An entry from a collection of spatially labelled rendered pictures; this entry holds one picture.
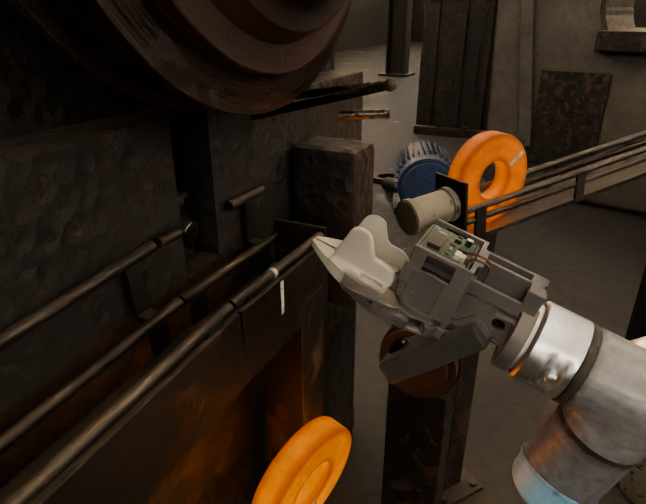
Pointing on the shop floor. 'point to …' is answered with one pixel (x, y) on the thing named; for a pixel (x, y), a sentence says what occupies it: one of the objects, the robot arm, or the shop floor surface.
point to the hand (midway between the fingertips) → (322, 252)
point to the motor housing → (417, 430)
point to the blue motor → (418, 170)
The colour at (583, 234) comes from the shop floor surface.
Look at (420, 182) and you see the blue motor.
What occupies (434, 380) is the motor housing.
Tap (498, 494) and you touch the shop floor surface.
